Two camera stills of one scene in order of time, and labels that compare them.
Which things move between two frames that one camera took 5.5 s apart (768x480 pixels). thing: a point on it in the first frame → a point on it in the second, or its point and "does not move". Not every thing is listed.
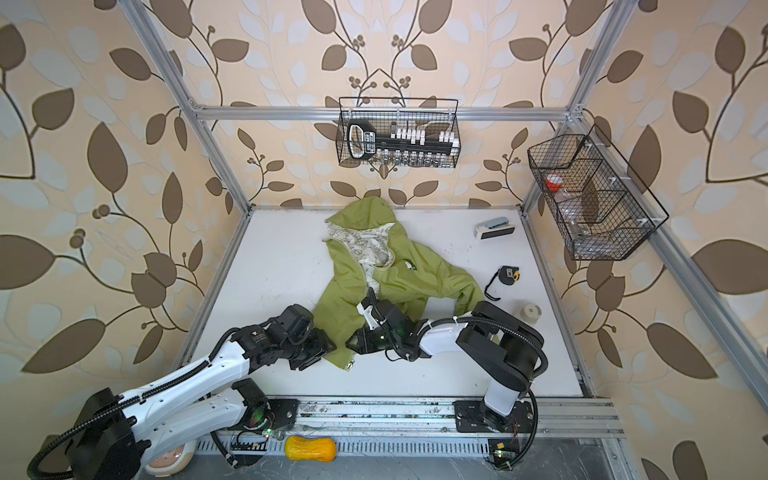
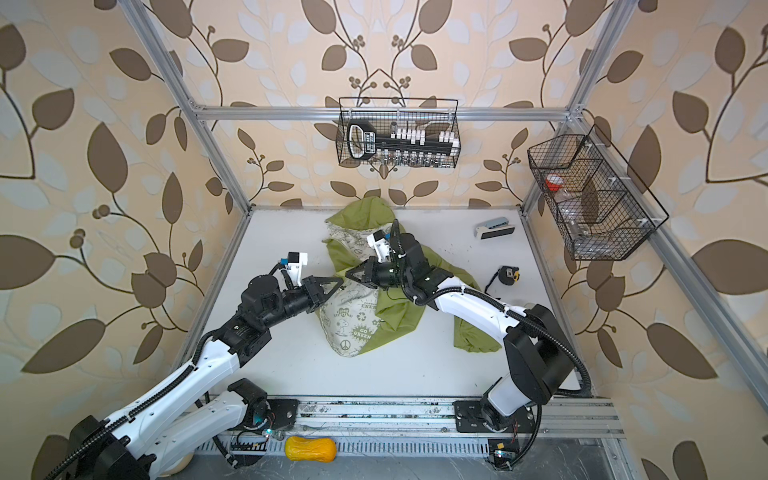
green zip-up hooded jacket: x=368 y=251 does not move
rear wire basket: x=399 y=132 does not move
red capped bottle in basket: x=554 y=181 does not move
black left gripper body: x=308 y=349 → x=298 y=300
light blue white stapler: x=493 y=228 does not move
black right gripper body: x=376 y=340 → x=389 y=274
